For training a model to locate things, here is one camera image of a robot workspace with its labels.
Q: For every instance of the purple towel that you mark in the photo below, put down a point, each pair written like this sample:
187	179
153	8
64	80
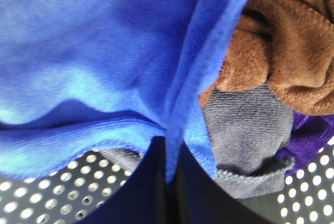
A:
308	135

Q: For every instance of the grey towel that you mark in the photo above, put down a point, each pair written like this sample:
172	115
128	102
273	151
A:
235	138

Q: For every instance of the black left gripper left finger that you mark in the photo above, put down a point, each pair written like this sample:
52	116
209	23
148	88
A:
142	199

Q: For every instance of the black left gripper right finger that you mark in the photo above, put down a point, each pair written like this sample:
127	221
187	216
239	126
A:
201	200

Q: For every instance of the brown towel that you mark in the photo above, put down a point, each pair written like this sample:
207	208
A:
286	44

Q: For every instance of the blue microfibre towel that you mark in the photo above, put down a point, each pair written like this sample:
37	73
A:
78	75

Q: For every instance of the grey perforated laundry basket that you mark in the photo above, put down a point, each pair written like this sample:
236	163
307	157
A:
68	195

